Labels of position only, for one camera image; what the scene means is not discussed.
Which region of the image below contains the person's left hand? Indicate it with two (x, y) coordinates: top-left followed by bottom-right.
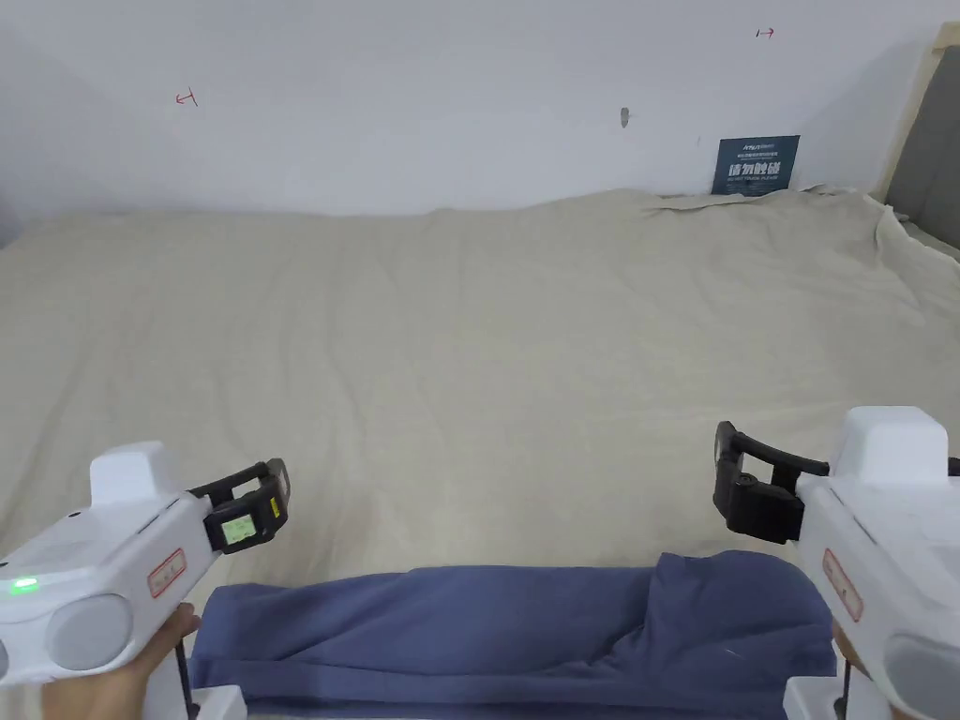
(40, 606), (203, 720)

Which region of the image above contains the grey padded headboard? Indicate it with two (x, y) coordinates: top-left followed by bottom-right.
(877, 21), (960, 263)

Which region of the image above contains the bed with beige sheet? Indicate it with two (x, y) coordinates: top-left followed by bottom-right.
(0, 187), (960, 623)

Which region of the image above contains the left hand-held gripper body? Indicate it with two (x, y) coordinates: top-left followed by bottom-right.
(0, 441), (220, 688)

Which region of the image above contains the dark blue printed sign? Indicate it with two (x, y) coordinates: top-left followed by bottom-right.
(711, 135), (802, 197)

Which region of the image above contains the dark blue garment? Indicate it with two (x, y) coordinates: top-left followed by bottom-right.
(187, 550), (838, 713)

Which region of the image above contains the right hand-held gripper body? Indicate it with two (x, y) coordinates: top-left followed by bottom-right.
(794, 405), (960, 720)

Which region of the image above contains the person's right hand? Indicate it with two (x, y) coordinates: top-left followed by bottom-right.
(831, 618), (901, 720)

